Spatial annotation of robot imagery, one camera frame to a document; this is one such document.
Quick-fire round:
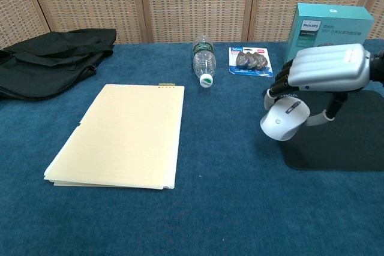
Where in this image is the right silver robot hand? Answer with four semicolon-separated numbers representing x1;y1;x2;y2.
263;43;373;127

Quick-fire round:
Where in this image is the white computer mouse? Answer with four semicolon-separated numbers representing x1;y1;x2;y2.
259;95;311;142

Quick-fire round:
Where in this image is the woven folding screen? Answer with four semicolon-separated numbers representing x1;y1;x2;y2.
0;0;384;50

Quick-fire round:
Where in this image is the cream paper notepad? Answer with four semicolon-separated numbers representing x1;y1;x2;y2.
43;83;185;191

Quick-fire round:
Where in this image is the blue table cloth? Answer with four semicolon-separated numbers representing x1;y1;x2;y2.
0;38;384;256

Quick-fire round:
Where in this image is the clear plastic water bottle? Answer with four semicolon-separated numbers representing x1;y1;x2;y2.
191;35;217;88

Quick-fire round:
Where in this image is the black fabric bag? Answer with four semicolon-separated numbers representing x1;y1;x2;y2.
0;28;118;101

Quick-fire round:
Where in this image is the black mouse pad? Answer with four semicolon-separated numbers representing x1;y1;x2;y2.
274;87;384;172

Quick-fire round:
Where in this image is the correction tape blister pack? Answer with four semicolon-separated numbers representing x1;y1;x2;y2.
228;46;275;78

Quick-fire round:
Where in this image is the teal Philips product box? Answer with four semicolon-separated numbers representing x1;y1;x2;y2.
283;2;376;63

